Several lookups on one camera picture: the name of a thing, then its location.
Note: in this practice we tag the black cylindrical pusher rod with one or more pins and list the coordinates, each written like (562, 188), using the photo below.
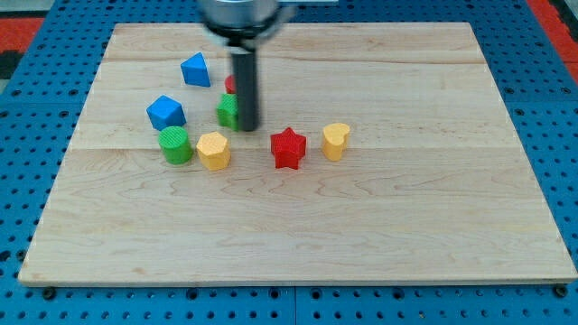
(245, 74)

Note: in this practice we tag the green star block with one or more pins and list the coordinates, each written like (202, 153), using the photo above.
(227, 111)

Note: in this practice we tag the blue cube block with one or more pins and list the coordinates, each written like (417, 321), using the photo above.
(164, 112)

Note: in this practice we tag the red star block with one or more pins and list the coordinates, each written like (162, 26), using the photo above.
(288, 148)

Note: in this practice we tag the red cylinder block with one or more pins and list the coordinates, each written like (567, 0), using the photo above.
(229, 84)

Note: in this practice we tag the blue triangular prism block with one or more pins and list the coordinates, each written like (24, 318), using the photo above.
(195, 71)

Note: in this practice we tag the yellow hexagon block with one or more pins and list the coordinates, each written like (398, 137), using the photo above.
(213, 150)

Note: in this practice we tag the green cylinder block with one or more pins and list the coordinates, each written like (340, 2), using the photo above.
(175, 144)

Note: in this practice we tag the yellow heart block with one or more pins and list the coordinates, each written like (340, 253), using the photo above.
(335, 139)

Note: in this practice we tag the light wooden board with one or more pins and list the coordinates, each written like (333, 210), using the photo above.
(434, 187)

